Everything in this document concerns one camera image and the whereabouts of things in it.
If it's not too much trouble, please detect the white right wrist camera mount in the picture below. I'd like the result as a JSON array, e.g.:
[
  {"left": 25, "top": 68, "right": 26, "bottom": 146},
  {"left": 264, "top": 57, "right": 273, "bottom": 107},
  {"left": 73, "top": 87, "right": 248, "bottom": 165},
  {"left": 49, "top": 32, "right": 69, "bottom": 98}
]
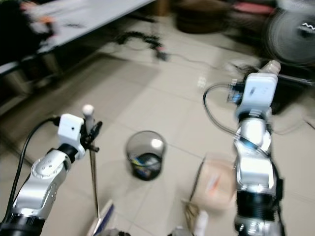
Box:
[{"left": 235, "top": 72, "right": 280, "bottom": 119}]

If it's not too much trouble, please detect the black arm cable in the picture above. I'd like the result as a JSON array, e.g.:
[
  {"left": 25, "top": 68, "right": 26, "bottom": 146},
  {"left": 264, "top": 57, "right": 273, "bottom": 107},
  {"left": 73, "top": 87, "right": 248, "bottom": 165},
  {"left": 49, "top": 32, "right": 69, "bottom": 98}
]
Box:
[
  {"left": 202, "top": 82, "right": 243, "bottom": 134},
  {"left": 2, "top": 116, "right": 62, "bottom": 232}
]

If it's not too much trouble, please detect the red cushioned seat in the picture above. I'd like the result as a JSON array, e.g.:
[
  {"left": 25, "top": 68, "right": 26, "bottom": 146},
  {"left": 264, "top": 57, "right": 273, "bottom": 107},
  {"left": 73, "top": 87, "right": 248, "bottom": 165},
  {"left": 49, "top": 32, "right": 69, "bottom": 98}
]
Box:
[{"left": 232, "top": 1, "right": 276, "bottom": 14}]

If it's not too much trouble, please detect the black mesh waste bin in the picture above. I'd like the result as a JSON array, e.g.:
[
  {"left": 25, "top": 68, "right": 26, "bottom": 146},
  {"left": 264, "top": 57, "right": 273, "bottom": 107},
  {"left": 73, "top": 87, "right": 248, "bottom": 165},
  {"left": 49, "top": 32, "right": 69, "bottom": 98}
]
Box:
[{"left": 124, "top": 130, "right": 167, "bottom": 181}]

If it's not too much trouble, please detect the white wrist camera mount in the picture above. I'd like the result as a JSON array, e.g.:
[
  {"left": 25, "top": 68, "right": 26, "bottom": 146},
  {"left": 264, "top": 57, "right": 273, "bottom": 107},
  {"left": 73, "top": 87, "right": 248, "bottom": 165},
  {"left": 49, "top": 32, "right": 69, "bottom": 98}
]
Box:
[
  {"left": 235, "top": 72, "right": 280, "bottom": 119},
  {"left": 58, "top": 114, "right": 86, "bottom": 151}
]

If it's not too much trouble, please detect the long-handled dustpan with white knob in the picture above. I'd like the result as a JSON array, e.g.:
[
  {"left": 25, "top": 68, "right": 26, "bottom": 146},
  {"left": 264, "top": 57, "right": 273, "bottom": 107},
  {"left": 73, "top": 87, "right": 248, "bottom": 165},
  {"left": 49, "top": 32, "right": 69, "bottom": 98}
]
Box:
[{"left": 82, "top": 104, "right": 117, "bottom": 236}]

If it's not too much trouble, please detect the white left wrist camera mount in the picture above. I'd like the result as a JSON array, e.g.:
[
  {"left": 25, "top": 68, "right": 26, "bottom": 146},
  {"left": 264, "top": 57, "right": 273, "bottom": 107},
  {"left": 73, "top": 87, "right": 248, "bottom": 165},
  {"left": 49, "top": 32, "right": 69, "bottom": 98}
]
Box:
[{"left": 58, "top": 114, "right": 86, "bottom": 151}]

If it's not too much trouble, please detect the black cable on floor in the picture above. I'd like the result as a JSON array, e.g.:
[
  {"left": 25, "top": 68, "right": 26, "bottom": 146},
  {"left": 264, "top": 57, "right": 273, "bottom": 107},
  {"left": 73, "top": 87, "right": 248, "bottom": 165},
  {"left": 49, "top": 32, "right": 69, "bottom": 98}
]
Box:
[{"left": 114, "top": 30, "right": 170, "bottom": 62}]

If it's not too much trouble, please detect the grey floor fan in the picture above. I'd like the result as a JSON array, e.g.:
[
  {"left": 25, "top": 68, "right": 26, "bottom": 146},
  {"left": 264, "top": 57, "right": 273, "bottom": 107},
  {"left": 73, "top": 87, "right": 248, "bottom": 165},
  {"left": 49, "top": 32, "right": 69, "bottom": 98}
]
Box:
[{"left": 262, "top": 7, "right": 315, "bottom": 115}]

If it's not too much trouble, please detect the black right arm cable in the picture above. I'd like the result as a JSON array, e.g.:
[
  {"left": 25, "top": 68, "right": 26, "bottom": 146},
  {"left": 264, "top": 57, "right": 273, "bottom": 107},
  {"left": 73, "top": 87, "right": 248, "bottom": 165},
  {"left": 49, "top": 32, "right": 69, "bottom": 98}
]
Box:
[{"left": 202, "top": 82, "right": 243, "bottom": 134}]

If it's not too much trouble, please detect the white long table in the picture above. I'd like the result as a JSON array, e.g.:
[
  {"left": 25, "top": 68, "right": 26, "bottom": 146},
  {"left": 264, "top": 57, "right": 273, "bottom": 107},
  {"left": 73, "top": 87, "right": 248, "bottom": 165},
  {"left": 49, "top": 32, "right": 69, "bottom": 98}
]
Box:
[{"left": 0, "top": 0, "right": 157, "bottom": 75}]

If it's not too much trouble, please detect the dark brown round stool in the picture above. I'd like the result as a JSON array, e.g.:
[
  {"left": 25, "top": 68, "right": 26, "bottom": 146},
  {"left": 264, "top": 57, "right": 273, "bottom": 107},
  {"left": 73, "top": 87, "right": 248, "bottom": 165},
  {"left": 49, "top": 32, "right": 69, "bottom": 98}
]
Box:
[{"left": 175, "top": 0, "right": 236, "bottom": 35}]

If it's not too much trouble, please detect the black bag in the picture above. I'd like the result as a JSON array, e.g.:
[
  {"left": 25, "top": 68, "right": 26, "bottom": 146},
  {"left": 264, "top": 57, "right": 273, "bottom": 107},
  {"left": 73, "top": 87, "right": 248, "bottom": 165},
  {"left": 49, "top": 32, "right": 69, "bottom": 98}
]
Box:
[{"left": 0, "top": 0, "right": 52, "bottom": 62}]

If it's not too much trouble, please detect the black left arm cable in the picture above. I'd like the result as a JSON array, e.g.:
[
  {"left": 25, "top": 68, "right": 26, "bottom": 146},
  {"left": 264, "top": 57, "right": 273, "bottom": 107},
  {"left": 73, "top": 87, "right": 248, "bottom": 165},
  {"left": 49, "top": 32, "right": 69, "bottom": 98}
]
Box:
[{"left": 2, "top": 116, "right": 62, "bottom": 232}]

